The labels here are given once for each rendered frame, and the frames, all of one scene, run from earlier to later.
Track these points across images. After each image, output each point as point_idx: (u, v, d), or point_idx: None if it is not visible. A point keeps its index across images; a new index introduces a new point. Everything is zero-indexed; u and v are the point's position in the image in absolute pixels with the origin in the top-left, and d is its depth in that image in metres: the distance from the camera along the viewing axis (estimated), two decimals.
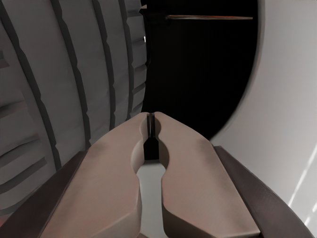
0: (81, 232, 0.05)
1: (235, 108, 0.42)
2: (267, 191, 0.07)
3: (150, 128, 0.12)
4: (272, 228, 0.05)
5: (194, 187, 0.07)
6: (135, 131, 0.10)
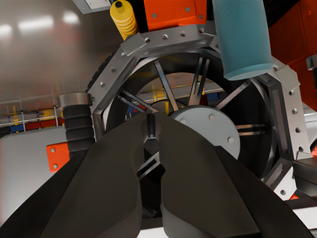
0: (81, 232, 0.05)
1: None
2: (267, 191, 0.07)
3: (150, 128, 0.12)
4: (272, 228, 0.05)
5: (194, 187, 0.07)
6: (135, 131, 0.10)
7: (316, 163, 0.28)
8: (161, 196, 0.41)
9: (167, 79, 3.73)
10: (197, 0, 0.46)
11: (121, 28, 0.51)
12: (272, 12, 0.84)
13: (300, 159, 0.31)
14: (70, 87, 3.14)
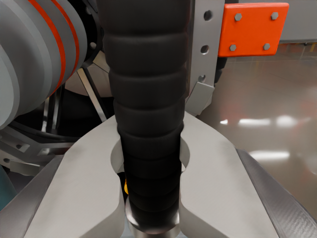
0: (63, 236, 0.05)
1: None
2: (291, 200, 0.06)
3: None
4: None
5: (212, 188, 0.07)
6: (112, 131, 0.10)
7: None
8: None
9: None
10: None
11: None
12: None
13: None
14: (242, 66, 2.95)
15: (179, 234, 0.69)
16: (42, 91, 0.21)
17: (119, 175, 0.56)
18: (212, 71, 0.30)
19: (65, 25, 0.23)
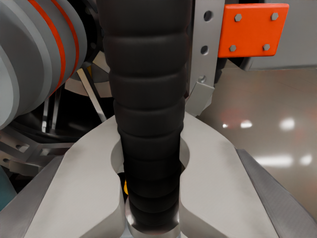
0: (63, 236, 0.05)
1: None
2: (291, 199, 0.06)
3: None
4: None
5: (212, 188, 0.07)
6: (112, 131, 0.10)
7: None
8: None
9: None
10: None
11: None
12: None
13: None
14: (247, 73, 2.68)
15: None
16: (42, 92, 0.21)
17: (118, 175, 0.56)
18: (212, 71, 0.30)
19: (65, 25, 0.23)
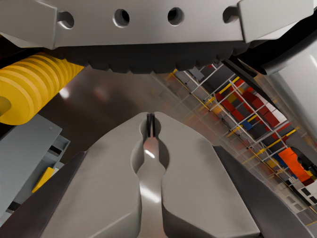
0: (81, 232, 0.05)
1: None
2: (267, 191, 0.07)
3: (150, 128, 0.12)
4: (272, 228, 0.05)
5: (194, 187, 0.07)
6: (135, 131, 0.10)
7: None
8: None
9: None
10: None
11: (40, 80, 0.22)
12: None
13: None
14: (185, 112, 2.84)
15: None
16: None
17: None
18: None
19: None
